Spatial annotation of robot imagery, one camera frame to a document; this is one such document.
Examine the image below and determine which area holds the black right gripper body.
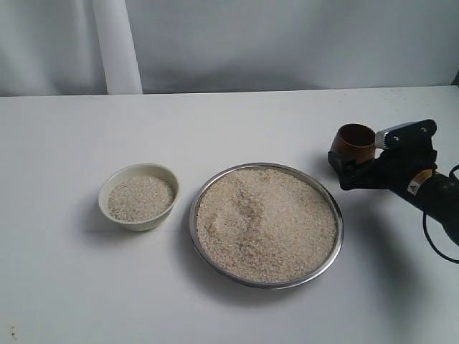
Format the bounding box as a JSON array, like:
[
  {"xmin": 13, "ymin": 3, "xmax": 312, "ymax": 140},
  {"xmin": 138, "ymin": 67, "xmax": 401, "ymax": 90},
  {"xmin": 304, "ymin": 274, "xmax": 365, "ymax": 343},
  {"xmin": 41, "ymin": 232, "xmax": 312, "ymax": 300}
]
[{"xmin": 372, "ymin": 138, "xmax": 437, "ymax": 192}]

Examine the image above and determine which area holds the brown wooden cup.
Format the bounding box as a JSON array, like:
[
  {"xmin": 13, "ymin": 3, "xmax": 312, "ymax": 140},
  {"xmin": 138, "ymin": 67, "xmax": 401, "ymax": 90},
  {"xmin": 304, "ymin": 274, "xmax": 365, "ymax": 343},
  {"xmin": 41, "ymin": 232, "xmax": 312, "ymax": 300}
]
[{"xmin": 330, "ymin": 123, "xmax": 376, "ymax": 163}]

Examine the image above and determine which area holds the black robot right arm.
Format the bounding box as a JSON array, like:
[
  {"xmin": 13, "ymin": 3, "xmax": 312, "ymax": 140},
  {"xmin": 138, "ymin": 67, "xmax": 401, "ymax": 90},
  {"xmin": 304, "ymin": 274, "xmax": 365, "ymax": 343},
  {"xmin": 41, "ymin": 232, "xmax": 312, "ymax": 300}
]
[{"xmin": 328, "ymin": 119, "xmax": 458, "ymax": 243}]

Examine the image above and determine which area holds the round steel rice tray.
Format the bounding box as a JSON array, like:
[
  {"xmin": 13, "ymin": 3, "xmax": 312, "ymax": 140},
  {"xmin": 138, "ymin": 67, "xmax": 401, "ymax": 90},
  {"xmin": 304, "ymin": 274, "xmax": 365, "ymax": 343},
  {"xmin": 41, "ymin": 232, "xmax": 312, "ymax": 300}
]
[{"xmin": 188, "ymin": 163, "xmax": 344, "ymax": 290}]

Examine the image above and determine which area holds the small cream bowl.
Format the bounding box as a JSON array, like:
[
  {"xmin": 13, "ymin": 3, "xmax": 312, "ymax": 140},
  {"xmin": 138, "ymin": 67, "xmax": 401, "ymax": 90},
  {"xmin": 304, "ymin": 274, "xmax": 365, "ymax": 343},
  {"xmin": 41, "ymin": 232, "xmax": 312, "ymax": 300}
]
[{"xmin": 98, "ymin": 163, "xmax": 179, "ymax": 231}]

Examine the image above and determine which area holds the white backdrop curtain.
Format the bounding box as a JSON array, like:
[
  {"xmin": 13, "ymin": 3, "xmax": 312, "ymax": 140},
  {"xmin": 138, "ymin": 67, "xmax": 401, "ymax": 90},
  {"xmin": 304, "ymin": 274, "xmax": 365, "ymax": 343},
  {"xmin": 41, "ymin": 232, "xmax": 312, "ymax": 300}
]
[{"xmin": 1, "ymin": 1, "xmax": 458, "ymax": 96}]

